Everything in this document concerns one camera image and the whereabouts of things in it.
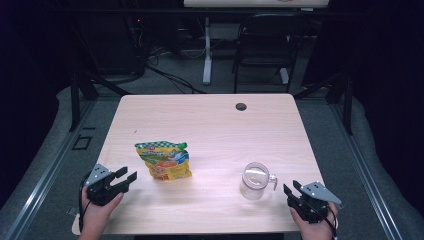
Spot black horizontal frame bar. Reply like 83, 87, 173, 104
59, 8, 334, 18

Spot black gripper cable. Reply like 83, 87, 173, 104
78, 173, 93, 233
308, 199, 338, 240

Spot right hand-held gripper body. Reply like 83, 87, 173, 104
290, 180, 343, 224

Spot clear glass jar with lid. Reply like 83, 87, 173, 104
239, 162, 278, 201

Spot dark equipment cabinet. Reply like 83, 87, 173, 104
76, 13, 148, 76

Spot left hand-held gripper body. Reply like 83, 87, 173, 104
84, 163, 120, 207

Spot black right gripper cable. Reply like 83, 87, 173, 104
308, 199, 338, 240

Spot aluminium floor rail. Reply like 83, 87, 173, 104
329, 103, 404, 240
3, 99, 96, 240

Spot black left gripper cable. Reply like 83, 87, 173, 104
78, 173, 93, 233

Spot black metal frame post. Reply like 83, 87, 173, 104
69, 71, 131, 132
293, 73, 354, 136

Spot yellow spouted food pouch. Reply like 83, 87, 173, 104
134, 140, 193, 182

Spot black floor cables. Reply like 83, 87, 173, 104
146, 64, 206, 95

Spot person's left hand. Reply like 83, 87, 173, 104
79, 186, 125, 234

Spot person's right hand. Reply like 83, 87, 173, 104
289, 203, 339, 240

